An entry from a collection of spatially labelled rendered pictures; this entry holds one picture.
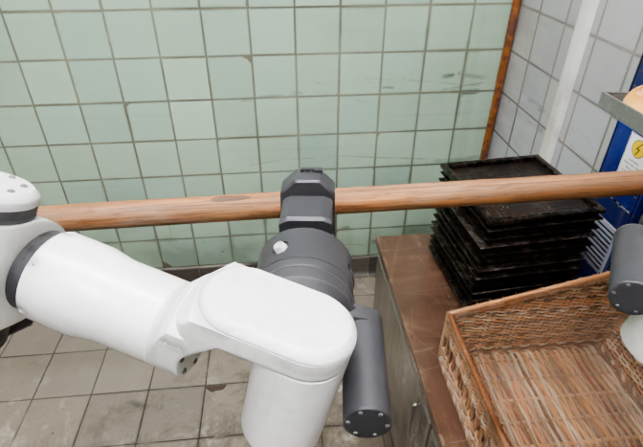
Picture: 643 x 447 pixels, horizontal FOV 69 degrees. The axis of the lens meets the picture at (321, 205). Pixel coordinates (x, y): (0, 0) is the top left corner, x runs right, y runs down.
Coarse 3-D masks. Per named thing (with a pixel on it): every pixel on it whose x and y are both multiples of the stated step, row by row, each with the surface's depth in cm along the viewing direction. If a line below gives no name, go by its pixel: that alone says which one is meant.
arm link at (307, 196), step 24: (312, 168) 47; (288, 192) 47; (312, 192) 47; (288, 216) 44; (312, 216) 44; (288, 240) 41; (312, 240) 41; (336, 240) 42; (264, 264) 40; (336, 264) 39
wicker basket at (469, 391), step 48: (576, 288) 101; (480, 336) 106; (528, 336) 108; (576, 336) 109; (480, 384) 86; (528, 384) 103; (576, 384) 103; (624, 384) 103; (480, 432) 87; (528, 432) 94; (576, 432) 94; (624, 432) 94
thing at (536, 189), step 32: (352, 192) 53; (384, 192) 53; (416, 192) 53; (448, 192) 53; (480, 192) 54; (512, 192) 54; (544, 192) 54; (576, 192) 55; (608, 192) 55; (640, 192) 56; (64, 224) 50; (96, 224) 51; (128, 224) 51; (160, 224) 52
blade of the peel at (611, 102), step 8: (608, 96) 78; (616, 96) 80; (624, 96) 80; (600, 104) 80; (608, 104) 78; (616, 104) 76; (624, 104) 75; (608, 112) 79; (616, 112) 77; (624, 112) 75; (632, 112) 73; (624, 120) 75; (632, 120) 73; (640, 120) 72; (632, 128) 73; (640, 128) 72
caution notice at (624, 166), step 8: (632, 136) 108; (640, 136) 106; (632, 144) 108; (640, 144) 106; (624, 152) 111; (632, 152) 108; (640, 152) 106; (624, 160) 111; (632, 160) 108; (640, 160) 106; (624, 168) 111; (632, 168) 108; (640, 168) 106
